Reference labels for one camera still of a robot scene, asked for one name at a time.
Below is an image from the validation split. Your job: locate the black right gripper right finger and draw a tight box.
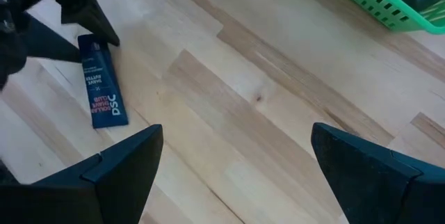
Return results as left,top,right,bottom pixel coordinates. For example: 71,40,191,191
310,122,445,224

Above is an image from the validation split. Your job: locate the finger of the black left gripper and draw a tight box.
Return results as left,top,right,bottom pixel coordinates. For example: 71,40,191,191
60,0,121,47
20,13,83,63

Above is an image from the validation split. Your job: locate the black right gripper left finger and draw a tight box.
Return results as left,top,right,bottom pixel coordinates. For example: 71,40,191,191
0,123,164,224

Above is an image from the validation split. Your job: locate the green slotted plastic basket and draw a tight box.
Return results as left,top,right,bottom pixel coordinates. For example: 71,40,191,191
318,0,445,35

